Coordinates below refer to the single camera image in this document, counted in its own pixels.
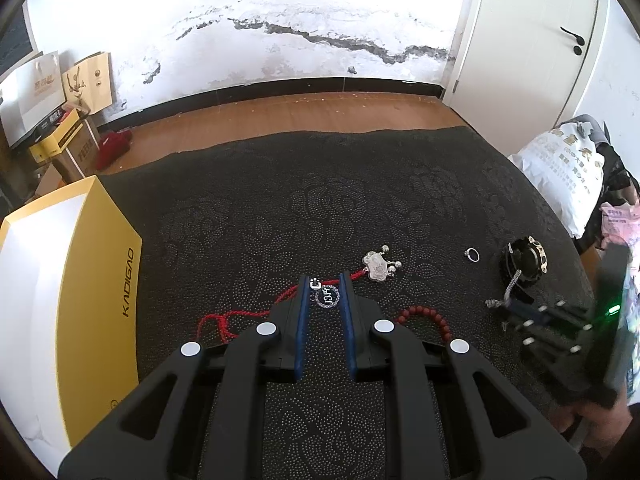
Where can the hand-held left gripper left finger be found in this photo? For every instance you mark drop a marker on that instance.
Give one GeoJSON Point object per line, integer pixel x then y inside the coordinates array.
{"type": "Point", "coordinates": [303, 320]}

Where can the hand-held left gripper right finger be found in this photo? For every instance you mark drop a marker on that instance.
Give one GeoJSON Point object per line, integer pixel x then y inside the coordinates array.
{"type": "Point", "coordinates": [347, 325]}

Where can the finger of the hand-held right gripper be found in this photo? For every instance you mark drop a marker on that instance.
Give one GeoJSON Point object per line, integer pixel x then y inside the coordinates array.
{"type": "Point", "coordinates": [540, 335]}
{"type": "Point", "coordinates": [532, 311]}

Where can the silver round pendant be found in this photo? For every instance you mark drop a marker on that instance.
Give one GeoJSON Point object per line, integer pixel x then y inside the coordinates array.
{"type": "Point", "coordinates": [327, 296]}

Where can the large yellow box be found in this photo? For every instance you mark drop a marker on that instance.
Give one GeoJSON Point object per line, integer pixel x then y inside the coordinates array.
{"type": "Point", "coordinates": [100, 285]}

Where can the person's right hand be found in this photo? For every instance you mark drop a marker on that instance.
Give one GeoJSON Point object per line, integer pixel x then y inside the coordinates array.
{"type": "Point", "coordinates": [602, 425]}

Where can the pink package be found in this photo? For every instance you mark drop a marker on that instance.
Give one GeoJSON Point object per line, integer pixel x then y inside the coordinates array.
{"type": "Point", "coordinates": [622, 220]}

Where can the black dotted floral mat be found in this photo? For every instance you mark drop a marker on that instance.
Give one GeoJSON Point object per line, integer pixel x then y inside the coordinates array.
{"type": "Point", "coordinates": [300, 200]}

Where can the white printed plastic bag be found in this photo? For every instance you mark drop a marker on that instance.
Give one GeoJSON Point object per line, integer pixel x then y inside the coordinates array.
{"type": "Point", "coordinates": [555, 175]}

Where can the dark clothing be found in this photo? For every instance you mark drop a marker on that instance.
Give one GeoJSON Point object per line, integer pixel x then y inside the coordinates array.
{"type": "Point", "coordinates": [617, 175]}

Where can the grey cloth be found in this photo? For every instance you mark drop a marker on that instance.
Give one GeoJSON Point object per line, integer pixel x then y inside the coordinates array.
{"type": "Point", "coordinates": [592, 127]}

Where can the black baseboard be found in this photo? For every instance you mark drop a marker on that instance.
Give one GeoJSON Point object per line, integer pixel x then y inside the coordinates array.
{"type": "Point", "coordinates": [280, 87]}

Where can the red cloth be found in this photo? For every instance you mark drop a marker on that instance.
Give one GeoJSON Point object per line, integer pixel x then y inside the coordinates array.
{"type": "Point", "coordinates": [114, 147]}

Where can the white door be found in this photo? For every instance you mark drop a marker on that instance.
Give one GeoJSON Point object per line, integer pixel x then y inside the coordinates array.
{"type": "Point", "coordinates": [525, 35]}

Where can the brown cardboard box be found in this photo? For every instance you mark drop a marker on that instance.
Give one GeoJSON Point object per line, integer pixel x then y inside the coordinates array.
{"type": "Point", "coordinates": [80, 152]}

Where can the small open cardboard box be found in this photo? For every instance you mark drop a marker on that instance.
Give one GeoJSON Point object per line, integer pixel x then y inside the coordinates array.
{"type": "Point", "coordinates": [47, 182]}

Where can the yellow and black box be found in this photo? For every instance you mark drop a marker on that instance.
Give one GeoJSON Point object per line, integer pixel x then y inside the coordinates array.
{"type": "Point", "coordinates": [55, 137]}

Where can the tan paper bag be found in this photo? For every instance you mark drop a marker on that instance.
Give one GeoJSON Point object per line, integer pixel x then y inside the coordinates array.
{"type": "Point", "coordinates": [87, 82]}

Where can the white paper bag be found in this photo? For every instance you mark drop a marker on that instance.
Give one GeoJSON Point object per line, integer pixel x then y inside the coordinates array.
{"type": "Point", "coordinates": [30, 95]}

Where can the white framed dark panel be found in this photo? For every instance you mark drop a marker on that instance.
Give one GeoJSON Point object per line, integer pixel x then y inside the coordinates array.
{"type": "Point", "coordinates": [15, 40]}

